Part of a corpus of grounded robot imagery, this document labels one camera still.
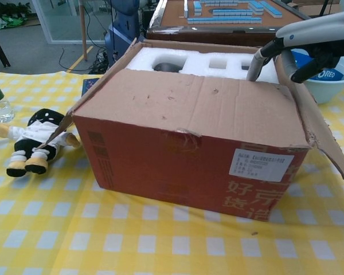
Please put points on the wooden pole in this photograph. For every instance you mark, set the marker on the wooden pole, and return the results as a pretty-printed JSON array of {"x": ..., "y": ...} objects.
[{"x": 83, "y": 28}]

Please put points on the green bags pile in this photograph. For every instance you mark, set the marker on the green bags pile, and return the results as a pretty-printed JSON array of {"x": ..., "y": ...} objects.
[{"x": 5, "y": 22}]

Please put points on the brown mahjong table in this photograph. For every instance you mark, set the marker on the brown mahjong table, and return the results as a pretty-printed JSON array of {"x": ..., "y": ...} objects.
[{"x": 206, "y": 33}]

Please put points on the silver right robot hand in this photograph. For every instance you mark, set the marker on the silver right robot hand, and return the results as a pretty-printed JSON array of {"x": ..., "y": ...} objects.
[{"x": 318, "y": 37}]

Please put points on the yellow white checkered tablecloth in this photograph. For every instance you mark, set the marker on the yellow white checkered tablecloth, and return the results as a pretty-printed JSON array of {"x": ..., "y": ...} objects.
[{"x": 103, "y": 243}]

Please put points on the blue Oreo packet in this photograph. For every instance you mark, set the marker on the blue Oreo packet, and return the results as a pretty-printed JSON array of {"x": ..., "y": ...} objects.
[{"x": 331, "y": 75}]

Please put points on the black-headed plush doll white coat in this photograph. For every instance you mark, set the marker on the black-headed plush doll white coat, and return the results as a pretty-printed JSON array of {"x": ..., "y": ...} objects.
[{"x": 28, "y": 137}]

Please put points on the white framed glass partition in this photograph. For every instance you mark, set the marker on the white framed glass partition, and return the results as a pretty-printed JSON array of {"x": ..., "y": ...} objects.
[{"x": 43, "y": 23}]

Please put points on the dark blue rectangular case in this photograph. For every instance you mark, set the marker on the dark blue rectangular case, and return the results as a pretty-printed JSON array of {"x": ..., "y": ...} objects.
[{"x": 90, "y": 84}]

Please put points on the white foam packing insert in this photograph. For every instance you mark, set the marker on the white foam packing insert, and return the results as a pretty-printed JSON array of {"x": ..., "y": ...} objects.
[{"x": 197, "y": 61}]

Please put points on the red cardboard shipping box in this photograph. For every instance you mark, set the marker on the red cardboard shipping box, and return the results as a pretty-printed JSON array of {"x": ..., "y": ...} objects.
[{"x": 160, "y": 160}]

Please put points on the blue mahjong tile row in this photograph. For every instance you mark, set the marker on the blue mahjong tile row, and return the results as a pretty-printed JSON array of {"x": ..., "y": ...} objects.
[
  {"x": 232, "y": 12},
  {"x": 268, "y": 8},
  {"x": 197, "y": 8},
  {"x": 223, "y": 20},
  {"x": 223, "y": 3}
]

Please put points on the blue machine pedestal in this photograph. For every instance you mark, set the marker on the blue machine pedestal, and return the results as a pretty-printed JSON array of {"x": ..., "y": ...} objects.
[{"x": 120, "y": 37}]

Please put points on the light blue plastic basin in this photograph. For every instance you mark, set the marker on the light blue plastic basin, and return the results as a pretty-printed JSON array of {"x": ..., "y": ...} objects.
[{"x": 329, "y": 91}]

